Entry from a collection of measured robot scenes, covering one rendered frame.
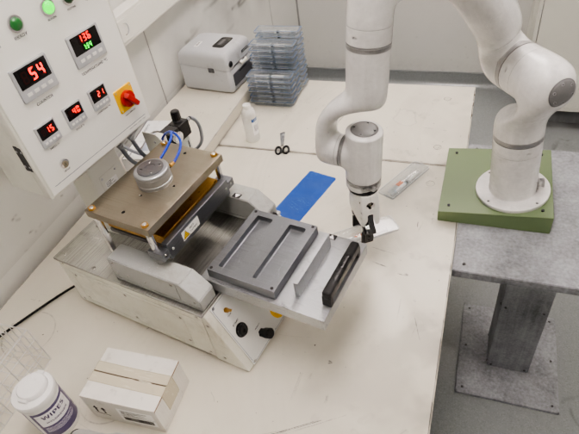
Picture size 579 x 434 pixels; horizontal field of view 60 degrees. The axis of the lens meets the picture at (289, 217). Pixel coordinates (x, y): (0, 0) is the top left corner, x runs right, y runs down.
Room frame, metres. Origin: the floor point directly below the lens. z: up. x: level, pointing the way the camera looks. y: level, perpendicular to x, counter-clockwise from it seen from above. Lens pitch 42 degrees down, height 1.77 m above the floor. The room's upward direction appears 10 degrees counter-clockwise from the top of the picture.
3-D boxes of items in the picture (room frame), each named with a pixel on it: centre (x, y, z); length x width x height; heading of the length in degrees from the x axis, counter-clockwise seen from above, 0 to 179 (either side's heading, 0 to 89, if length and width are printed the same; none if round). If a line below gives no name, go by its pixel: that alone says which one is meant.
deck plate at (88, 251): (0.94, 0.31, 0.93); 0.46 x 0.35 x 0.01; 55
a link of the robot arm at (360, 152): (0.93, -0.19, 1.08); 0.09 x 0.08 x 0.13; 58
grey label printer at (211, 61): (1.98, 0.18, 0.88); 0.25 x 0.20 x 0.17; 59
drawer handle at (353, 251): (0.67, -0.08, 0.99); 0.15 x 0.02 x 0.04; 145
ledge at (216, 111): (1.71, 0.31, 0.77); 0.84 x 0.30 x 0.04; 155
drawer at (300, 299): (0.74, 0.03, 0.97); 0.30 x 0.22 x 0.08; 55
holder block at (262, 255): (0.77, 0.07, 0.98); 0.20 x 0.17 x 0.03; 145
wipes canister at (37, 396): (0.59, 0.58, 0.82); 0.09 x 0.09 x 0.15
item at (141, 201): (0.95, 0.29, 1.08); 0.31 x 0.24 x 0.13; 145
